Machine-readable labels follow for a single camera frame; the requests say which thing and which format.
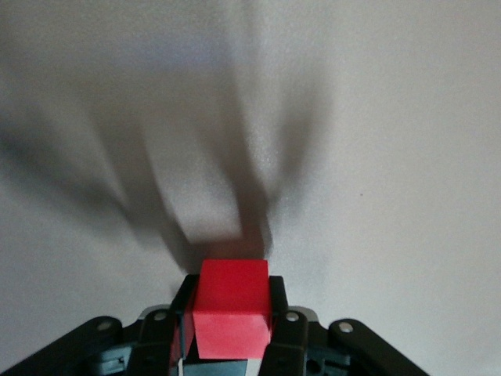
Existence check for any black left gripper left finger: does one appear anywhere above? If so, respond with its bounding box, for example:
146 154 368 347
0 273 201 376

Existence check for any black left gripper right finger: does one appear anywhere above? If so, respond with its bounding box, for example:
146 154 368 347
262 275 426 376

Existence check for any red cube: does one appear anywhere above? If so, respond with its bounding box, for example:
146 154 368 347
191 258 273 361

